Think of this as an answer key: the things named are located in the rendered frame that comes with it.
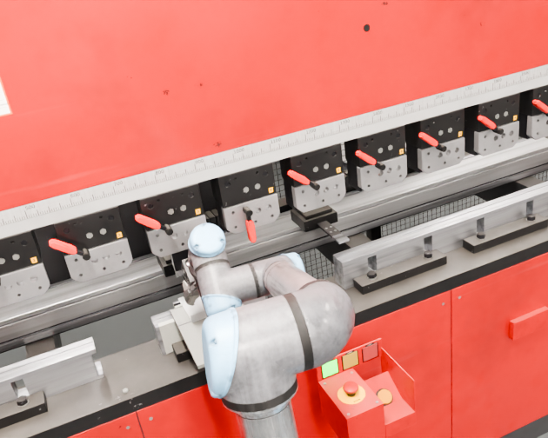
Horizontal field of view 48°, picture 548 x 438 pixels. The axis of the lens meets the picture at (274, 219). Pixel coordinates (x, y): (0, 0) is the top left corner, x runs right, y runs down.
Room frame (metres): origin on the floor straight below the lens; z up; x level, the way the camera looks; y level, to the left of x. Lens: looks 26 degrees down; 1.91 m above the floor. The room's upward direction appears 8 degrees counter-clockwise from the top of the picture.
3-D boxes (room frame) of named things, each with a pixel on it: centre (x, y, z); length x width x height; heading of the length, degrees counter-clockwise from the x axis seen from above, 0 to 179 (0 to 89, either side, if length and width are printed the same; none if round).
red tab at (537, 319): (1.60, -0.79, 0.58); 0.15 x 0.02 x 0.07; 109
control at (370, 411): (1.22, -0.17, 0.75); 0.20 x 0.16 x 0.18; 109
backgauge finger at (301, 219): (1.72, -0.16, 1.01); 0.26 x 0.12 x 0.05; 19
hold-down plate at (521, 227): (1.69, -0.74, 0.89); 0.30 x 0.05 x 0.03; 109
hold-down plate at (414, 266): (1.56, -0.36, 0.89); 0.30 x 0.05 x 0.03; 109
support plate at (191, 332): (1.28, 0.18, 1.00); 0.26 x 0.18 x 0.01; 19
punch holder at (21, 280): (1.28, 0.63, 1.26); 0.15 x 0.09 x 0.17; 109
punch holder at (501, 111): (1.74, -0.69, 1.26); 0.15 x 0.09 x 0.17; 109
